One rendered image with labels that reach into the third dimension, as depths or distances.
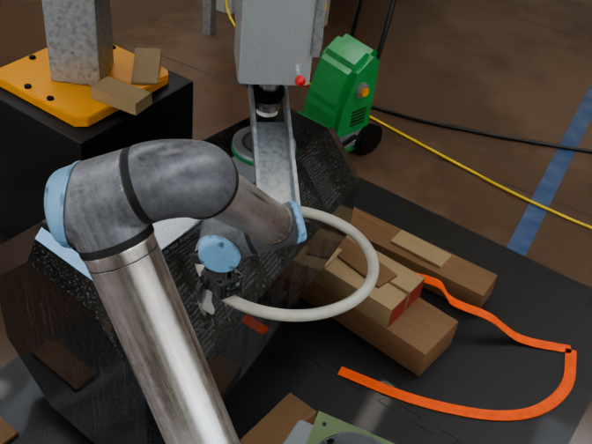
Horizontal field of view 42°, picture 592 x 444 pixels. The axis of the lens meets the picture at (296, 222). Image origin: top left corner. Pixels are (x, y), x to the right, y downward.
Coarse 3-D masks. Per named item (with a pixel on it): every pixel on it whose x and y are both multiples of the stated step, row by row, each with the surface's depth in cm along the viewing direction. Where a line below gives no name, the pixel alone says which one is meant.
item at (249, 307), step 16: (304, 208) 225; (336, 224) 222; (368, 240) 215; (368, 256) 209; (368, 272) 204; (368, 288) 198; (240, 304) 189; (256, 304) 189; (336, 304) 191; (352, 304) 193; (288, 320) 187; (304, 320) 188
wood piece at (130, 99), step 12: (96, 84) 285; (108, 84) 286; (120, 84) 286; (96, 96) 284; (108, 96) 281; (120, 96) 280; (132, 96) 281; (144, 96) 282; (120, 108) 282; (132, 108) 279; (144, 108) 284
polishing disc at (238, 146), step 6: (240, 132) 264; (246, 132) 265; (234, 138) 261; (240, 138) 261; (246, 138) 262; (234, 144) 258; (240, 144) 259; (246, 144) 259; (294, 144) 262; (234, 150) 258; (240, 150) 256; (246, 150) 257; (294, 150) 260; (240, 156) 256; (246, 156) 254; (252, 156) 254
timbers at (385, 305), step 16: (352, 240) 321; (384, 256) 316; (320, 272) 310; (336, 272) 306; (352, 272) 307; (400, 272) 310; (336, 288) 308; (352, 288) 302; (384, 288) 302; (400, 288) 304; (416, 288) 305; (368, 304) 300; (384, 304) 295; (400, 304) 298; (384, 320) 298
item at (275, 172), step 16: (288, 96) 248; (288, 112) 244; (256, 128) 244; (272, 128) 245; (288, 128) 240; (256, 144) 235; (272, 144) 241; (288, 144) 240; (256, 160) 231; (272, 160) 238; (288, 160) 238; (256, 176) 228; (272, 176) 234; (288, 176) 235; (272, 192) 231; (288, 192) 232
